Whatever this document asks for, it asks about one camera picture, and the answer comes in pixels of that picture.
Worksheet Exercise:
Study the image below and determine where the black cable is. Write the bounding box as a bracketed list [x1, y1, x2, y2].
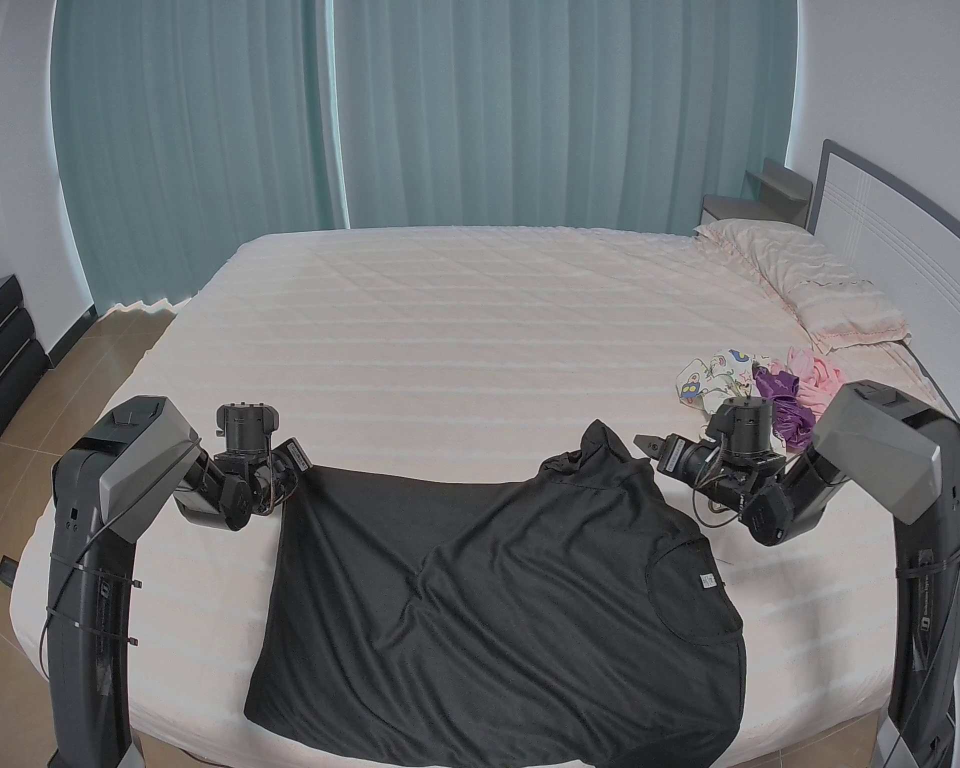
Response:
[691, 481, 744, 531]

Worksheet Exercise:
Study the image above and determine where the white printed garment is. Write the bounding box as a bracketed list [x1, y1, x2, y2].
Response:
[675, 348, 759, 417]

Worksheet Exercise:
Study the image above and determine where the black T-shirt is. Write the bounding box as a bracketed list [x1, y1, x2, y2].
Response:
[243, 420, 749, 768]

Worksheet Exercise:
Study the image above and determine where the cream pillow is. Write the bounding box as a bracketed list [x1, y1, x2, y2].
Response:
[693, 217, 912, 355]

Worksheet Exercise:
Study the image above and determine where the purple garment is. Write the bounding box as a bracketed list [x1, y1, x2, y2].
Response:
[752, 363, 817, 451]

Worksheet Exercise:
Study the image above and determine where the pink garment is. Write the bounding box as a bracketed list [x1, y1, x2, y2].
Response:
[786, 345, 845, 417]

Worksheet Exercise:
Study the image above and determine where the black chest of drawers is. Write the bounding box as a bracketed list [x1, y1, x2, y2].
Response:
[0, 273, 52, 436]

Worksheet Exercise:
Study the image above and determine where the bed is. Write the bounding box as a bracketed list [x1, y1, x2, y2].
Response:
[11, 138, 960, 768]

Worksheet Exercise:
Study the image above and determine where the blue-green curtain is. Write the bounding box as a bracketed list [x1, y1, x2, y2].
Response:
[330, 0, 800, 234]
[48, 0, 350, 312]

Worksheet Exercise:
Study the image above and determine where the grey bedside table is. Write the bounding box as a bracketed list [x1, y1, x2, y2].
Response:
[701, 157, 815, 230]

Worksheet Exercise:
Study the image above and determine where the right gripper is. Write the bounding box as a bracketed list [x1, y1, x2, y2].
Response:
[633, 431, 734, 490]

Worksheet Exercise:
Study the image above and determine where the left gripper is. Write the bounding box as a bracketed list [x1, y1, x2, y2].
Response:
[258, 435, 315, 496]

